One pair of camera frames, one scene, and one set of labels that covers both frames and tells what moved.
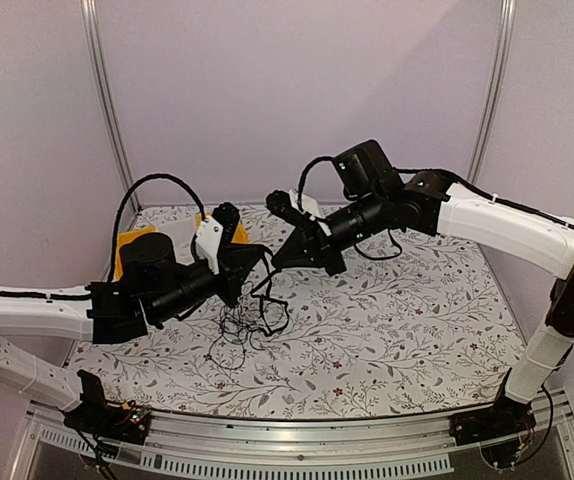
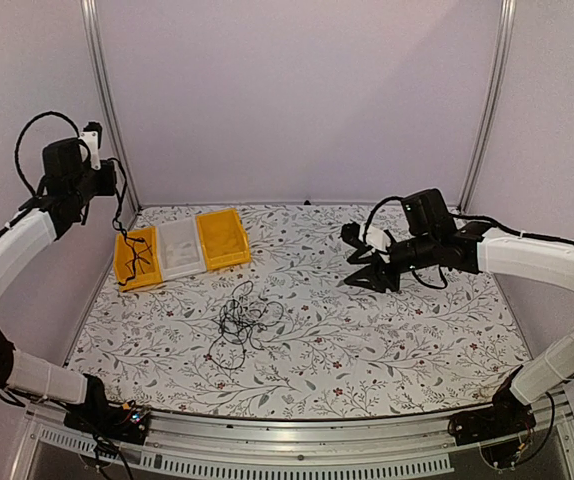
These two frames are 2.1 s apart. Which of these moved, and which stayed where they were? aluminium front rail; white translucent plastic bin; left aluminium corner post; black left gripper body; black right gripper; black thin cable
Moved: black thin cable; black left gripper body; black right gripper
Stayed: left aluminium corner post; aluminium front rail; white translucent plastic bin
